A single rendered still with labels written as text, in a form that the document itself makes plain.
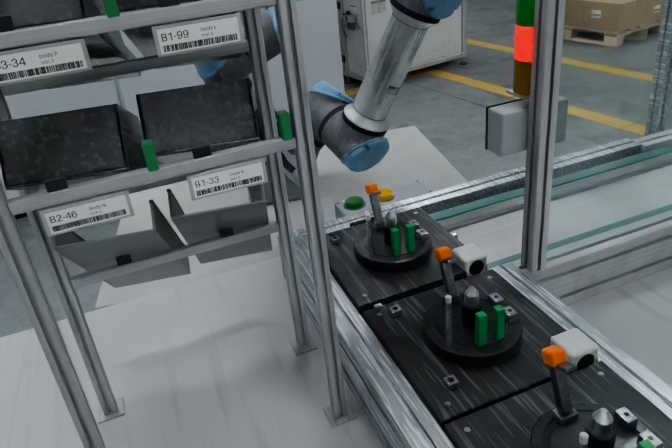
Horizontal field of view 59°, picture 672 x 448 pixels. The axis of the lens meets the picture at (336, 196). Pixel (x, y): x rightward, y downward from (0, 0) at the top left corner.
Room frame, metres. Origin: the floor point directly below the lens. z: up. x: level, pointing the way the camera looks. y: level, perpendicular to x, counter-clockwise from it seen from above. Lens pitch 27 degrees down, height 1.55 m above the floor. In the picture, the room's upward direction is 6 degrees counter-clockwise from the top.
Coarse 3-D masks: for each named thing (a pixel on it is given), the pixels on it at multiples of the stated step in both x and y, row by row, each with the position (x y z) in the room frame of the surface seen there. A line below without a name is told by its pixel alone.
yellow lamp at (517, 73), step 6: (516, 60) 0.85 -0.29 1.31; (516, 66) 0.85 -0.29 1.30; (522, 66) 0.84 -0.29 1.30; (528, 66) 0.83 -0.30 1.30; (516, 72) 0.85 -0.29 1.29; (522, 72) 0.84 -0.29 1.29; (528, 72) 0.83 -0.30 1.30; (516, 78) 0.85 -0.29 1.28; (522, 78) 0.84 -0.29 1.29; (528, 78) 0.83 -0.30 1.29; (516, 84) 0.84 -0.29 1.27; (522, 84) 0.84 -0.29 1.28; (528, 84) 0.83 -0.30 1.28; (516, 90) 0.84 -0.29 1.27; (522, 90) 0.84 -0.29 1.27; (528, 90) 0.83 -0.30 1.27
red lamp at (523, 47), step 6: (516, 30) 0.85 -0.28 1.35; (522, 30) 0.84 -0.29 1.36; (528, 30) 0.83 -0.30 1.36; (516, 36) 0.85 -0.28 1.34; (522, 36) 0.84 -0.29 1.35; (528, 36) 0.83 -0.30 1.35; (516, 42) 0.85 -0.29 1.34; (522, 42) 0.84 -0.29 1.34; (528, 42) 0.83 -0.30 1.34; (516, 48) 0.85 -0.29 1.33; (522, 48) 0.84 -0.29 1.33; (528, 48) 0.83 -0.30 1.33; (516, 54) 0.85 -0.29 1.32; (522, 54) 0.84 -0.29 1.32; (528, 54) 0.83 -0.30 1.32; (522, 60) 0.84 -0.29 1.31; (528, 60) 0.83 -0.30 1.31
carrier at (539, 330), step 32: (480, 288) 0.76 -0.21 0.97; (512, 288) 0.75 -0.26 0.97; (384, 320) 0.71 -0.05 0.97; (416, 320) 0.70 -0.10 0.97; (448, 320) 0.61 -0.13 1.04; (480, 320) 0.61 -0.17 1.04; (512, 320) 0.65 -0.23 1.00; (544, 320) 0.67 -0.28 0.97; (416, 352) 0.63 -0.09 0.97; (448, 352) 0.61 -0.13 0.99; (480, 352) 0.60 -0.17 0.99; (512, 352) 0.61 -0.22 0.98; (576, 352) 0.58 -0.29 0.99; (416, 384) 0.57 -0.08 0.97; (480, 384) 0.56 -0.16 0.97; (512, 384) 0.56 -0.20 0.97; (448, 416) 0.52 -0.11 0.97
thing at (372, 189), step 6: (366, 186) 0.97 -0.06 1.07; (372, 186) 0.97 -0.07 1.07; (366, 192) 0.98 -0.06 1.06; (372, 192) 0.96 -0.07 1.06; (378, 192) 0.95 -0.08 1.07; (372, 198) 0.96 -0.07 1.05; (378, 198) 0.97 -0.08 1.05; (372, 204) 0.96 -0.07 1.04; (378, 204) 0.96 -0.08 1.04; (372, 210) 0.96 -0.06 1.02; (378, 210) 0.96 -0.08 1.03; (378, 216) 0.95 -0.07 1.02; (378, 222) 0.95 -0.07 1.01
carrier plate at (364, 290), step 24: (408, 216) 1.02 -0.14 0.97; (432, 240) 0.92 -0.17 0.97; (456, 240) 0.91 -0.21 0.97; (336, 264) 0.88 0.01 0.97; (360, 264) 0.87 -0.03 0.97; (432, 264) 0.84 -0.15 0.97; (456, 264) 0.84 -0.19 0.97; (360, 288) 0.80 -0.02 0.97; (384, 288) 0.79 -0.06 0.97; (408, 288) 0.78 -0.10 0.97; (432, 288) 0.79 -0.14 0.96; (360, 312) 0.75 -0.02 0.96
